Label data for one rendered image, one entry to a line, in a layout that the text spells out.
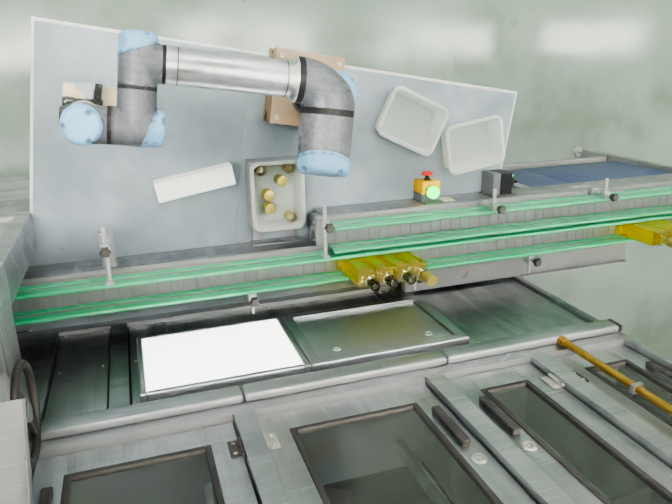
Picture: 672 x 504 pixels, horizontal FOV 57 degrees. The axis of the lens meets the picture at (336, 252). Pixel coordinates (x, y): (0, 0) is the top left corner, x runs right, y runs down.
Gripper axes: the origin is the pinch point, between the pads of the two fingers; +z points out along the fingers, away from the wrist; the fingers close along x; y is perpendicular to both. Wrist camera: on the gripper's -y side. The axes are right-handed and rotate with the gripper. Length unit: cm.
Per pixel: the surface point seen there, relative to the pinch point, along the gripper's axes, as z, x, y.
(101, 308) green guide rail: 16, 56, -2
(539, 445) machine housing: -64, 55, -94
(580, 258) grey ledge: 25, 37, -173
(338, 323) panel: 3, 55, -69
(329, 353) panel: -15, 56, -61
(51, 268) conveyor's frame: 30, 49, 13
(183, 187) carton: 29.6, 22.0, -23.4
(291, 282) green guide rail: 17, 47, -57
